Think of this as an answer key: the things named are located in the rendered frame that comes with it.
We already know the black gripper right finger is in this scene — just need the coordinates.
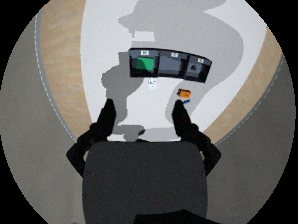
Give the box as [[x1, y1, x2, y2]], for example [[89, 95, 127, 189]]
[[172, 100, 221, 177]]

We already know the orange box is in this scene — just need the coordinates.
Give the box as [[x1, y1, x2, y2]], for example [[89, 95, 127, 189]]
[[178, 89, 191, 98]]

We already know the black rack of bins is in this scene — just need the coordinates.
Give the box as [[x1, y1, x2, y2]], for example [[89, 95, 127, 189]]
[[129, 48, 212, 83]]

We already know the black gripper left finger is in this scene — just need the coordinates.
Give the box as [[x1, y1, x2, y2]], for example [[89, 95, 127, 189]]
[[66, 99, 116, 178]]

